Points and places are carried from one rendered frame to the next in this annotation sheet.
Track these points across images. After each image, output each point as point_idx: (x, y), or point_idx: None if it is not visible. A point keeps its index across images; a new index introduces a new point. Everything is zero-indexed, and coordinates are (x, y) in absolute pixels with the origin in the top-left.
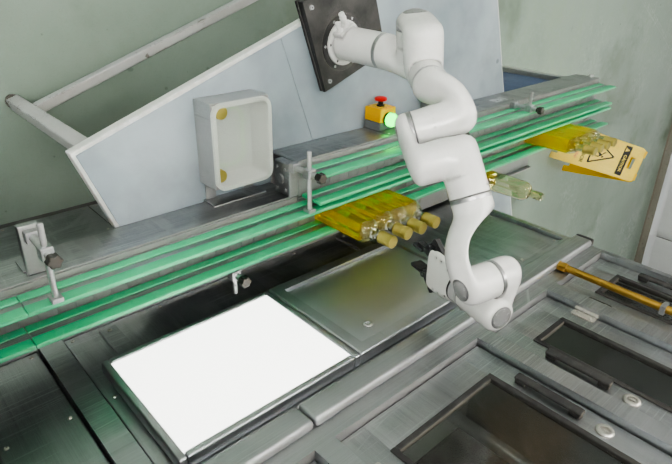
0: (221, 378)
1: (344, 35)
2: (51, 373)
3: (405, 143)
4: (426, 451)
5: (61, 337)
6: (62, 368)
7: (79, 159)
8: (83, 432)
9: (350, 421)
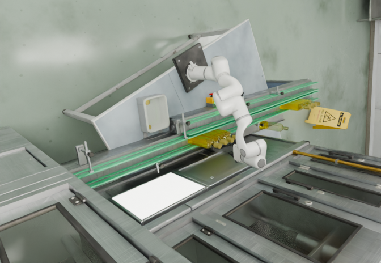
0: (154, 198)
1: (193, 70)
2: None
3: (216, 101)
4: (236, 215)
5: (93, 187)
6: None
7: (96, 123)
8: None
9: (205, 207)
